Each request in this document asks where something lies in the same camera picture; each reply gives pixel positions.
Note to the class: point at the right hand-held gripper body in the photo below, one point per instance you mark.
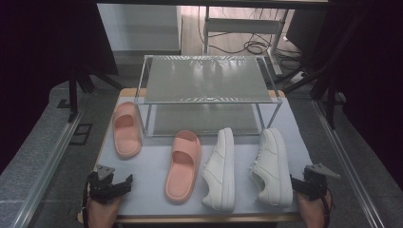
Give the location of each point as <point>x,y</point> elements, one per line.
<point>315,186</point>

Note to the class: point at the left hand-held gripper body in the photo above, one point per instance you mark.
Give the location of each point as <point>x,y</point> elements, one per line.
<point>103,188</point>

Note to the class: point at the white sneaker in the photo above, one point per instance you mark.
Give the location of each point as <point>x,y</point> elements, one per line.
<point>272,167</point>
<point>220,171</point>

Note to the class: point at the pink slipper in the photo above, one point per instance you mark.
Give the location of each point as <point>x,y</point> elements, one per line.
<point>126,139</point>
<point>183,171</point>

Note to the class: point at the two-tier metal shoe rack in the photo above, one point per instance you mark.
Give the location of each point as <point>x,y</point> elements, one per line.
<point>206,79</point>

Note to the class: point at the person's left hand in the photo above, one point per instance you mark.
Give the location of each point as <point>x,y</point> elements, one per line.
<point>103,213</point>

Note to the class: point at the person's right hand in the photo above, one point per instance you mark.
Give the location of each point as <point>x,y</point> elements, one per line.
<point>312,212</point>

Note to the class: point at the wooden table board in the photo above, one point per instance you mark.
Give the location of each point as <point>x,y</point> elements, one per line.
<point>206,218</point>

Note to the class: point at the black metal stand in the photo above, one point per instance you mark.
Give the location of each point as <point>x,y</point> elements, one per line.
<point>73,95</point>
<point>331,95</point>

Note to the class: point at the white power strip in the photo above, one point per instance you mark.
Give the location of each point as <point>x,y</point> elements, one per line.
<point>299,77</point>

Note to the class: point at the dark curtain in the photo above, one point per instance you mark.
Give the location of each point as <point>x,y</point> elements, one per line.
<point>38,63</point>
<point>380,79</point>

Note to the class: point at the dark monitor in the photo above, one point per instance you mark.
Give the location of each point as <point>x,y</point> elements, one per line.
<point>305,31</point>

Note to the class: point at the white cabinet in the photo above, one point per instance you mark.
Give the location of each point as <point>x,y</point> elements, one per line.
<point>139,27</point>

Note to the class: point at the aluminium rail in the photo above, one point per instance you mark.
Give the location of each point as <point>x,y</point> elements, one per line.
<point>47,171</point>
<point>348,167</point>

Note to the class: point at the white desk frame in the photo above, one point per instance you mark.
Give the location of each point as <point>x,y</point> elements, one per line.
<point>244,26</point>

